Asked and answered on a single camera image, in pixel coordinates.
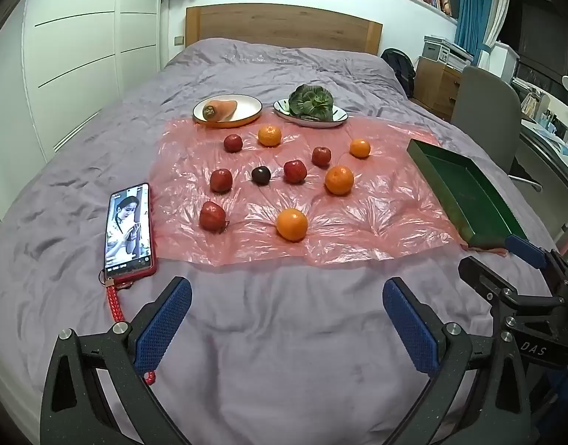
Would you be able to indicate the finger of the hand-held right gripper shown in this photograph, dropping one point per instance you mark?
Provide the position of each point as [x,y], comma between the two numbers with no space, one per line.
[483,278]
[524,250]

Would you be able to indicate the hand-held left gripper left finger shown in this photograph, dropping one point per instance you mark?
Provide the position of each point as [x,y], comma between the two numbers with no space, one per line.
[165,320]

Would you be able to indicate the black backpack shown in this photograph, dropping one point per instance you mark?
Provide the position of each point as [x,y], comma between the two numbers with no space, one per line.
[399,72]

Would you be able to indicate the blue curtain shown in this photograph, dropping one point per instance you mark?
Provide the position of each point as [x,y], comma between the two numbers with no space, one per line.
[471,14]

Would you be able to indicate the patterned white plate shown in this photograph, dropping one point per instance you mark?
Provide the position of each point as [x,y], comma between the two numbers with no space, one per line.
[341,115]

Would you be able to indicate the carrot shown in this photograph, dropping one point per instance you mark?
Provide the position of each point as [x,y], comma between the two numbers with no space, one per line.
[221,109]

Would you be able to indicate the white plate with orange rim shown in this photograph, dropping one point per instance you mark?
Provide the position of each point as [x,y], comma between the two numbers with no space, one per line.
[247,106]

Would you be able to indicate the grey chair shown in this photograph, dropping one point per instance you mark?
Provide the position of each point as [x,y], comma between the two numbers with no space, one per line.
[485,102]

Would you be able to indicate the pink plastic sheet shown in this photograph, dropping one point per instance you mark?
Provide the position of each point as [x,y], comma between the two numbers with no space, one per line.
[381,204]

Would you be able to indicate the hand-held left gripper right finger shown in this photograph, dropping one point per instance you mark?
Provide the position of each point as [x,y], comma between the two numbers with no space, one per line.
[409,329]

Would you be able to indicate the wall switch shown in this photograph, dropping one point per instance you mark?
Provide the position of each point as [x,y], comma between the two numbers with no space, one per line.
[178,40]

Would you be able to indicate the red apple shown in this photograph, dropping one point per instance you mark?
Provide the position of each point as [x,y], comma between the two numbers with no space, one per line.
[321,155]
[221,180]
[213,215]
[295,171]
[233,142]

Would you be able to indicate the green tray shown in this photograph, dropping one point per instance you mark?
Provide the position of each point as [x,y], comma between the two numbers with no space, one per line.
[473,194]

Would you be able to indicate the dark plum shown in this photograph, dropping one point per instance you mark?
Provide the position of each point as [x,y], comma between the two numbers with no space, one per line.
[261,175]

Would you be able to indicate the wooden headboard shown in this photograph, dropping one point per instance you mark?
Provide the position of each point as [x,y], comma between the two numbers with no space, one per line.
[284,28]

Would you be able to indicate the white wardrobe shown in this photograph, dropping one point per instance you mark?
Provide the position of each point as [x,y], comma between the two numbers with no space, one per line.
[80,32]

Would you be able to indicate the green leafy vegetable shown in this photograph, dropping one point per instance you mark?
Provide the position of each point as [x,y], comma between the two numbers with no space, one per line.
[311,99]

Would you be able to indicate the white cabinet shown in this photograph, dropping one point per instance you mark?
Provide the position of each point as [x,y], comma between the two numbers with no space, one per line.
[501,62]

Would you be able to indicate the orange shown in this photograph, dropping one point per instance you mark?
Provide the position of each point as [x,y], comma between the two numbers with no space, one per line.
[359,148]
[269,135]
[339,180]
[292,224]

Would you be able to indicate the wooden nightstand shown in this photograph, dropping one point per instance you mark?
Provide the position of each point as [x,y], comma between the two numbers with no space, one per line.
[436,88]

